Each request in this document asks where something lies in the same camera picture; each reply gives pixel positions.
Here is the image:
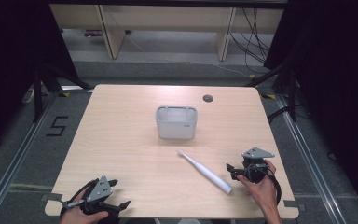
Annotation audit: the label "metal floor rail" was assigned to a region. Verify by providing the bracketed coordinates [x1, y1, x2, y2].
[0, 91, 61, 224]
[275, 92, 350, 224]

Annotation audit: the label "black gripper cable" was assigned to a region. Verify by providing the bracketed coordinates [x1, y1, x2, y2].
[59, 178, 101, 217]
[262, 167, 282, 207]

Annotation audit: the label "thick black floor cable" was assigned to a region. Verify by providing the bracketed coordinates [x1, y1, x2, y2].
[266, 105, 294, 125]

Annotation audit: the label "grey plastic storage box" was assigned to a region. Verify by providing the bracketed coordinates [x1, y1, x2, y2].
[155, 105, 199, 140]

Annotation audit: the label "black metal stand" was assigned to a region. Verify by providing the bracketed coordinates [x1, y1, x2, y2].
[32, 61, 95, 123]
[244, 58, 300, 123]

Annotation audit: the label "black curtain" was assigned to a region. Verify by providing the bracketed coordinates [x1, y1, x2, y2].
[263, 0, 358, 216]
[0, 0, 80, 158]

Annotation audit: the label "person's right hand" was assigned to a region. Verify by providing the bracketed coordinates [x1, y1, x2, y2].
[236, 159, 278, 215]

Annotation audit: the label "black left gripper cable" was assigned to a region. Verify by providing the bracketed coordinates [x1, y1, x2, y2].
[59, 178, 101, 217]

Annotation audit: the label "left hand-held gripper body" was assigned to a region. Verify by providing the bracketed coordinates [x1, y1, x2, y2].
[62, 175, 120, 217]

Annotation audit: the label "beige wooden desk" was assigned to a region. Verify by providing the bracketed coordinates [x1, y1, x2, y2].
[49, 3, 285, 62]

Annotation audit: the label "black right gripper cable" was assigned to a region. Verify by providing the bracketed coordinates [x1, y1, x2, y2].
[262, 167, 282, 207]

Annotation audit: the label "person's left hand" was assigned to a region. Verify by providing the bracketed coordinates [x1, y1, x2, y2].
[59, 188, 110, 224]

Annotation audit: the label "grey tape strip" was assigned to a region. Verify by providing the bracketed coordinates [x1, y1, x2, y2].
[282, 199, 308, 213]

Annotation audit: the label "white electric toothbrush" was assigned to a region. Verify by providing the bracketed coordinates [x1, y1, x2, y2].
[177, 149, 233, 195]

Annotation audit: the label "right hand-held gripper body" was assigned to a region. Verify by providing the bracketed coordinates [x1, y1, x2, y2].
[231, 147, 276, 185]

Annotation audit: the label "bundle of black cables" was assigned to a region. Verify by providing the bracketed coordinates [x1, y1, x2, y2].
[228, 7, 275, 75]

